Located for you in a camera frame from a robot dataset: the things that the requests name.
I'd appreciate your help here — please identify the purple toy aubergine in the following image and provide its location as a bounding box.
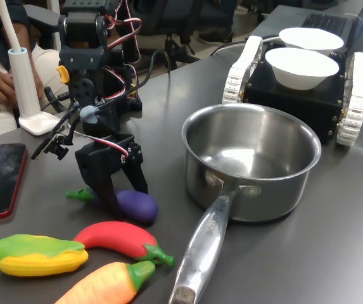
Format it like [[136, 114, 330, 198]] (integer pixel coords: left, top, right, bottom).
[[66, 187, 159, 224]]

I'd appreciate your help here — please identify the pale grey putty lump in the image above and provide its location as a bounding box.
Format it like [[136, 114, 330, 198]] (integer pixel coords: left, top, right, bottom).
[[79, 104, 101, 124]]

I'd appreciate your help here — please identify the red toy chilli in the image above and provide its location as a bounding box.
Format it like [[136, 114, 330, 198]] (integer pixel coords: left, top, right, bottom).
[[73, 220, 175, 269]]

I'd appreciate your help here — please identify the orange toy carrot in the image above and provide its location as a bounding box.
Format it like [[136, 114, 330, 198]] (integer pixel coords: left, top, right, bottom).
[[54, 260, 156, 304]]

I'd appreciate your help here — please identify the yellow green toy corn cob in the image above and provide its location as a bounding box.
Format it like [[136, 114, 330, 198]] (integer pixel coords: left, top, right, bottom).
[[0, 234, 89, 277]]

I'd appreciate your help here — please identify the black office chair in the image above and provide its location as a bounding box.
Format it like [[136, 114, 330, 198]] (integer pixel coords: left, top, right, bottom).
[[136, 0, 232, 69]]

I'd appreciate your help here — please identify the grey chair armrest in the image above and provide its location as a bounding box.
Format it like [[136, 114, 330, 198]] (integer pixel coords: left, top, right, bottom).
[[24, 4, 61, 50]]

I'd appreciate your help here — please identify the black vehicle with white tracks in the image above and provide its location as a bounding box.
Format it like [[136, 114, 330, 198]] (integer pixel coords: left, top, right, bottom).
[[221, 35, 363, 147]]

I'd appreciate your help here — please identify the large white bowl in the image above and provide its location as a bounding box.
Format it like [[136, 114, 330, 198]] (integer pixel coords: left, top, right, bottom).
[[264, 47, 340, 91]]

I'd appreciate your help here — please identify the small white bowl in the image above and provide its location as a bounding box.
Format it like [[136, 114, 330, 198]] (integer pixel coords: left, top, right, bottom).
[[278, 27, 345, 56]]

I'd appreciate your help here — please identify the black laptop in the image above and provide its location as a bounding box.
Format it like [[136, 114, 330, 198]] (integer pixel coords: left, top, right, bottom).
[[300, 0, 363, 48]]

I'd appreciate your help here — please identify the red white black servo wire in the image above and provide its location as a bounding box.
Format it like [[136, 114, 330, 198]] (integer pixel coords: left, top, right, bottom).
[[73, 131, 130, 164]]

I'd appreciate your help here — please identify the black gripper camera board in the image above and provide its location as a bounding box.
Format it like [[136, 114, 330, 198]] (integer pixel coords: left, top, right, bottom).
[[30, 131, 74, 161]]

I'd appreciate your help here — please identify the white post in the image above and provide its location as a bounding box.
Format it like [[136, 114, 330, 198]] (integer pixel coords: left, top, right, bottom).
[[0, 0, 62, 136]]

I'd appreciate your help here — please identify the steel pan with long handle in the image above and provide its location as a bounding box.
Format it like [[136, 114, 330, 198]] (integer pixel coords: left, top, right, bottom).
[[168, 103, 322, 304]]

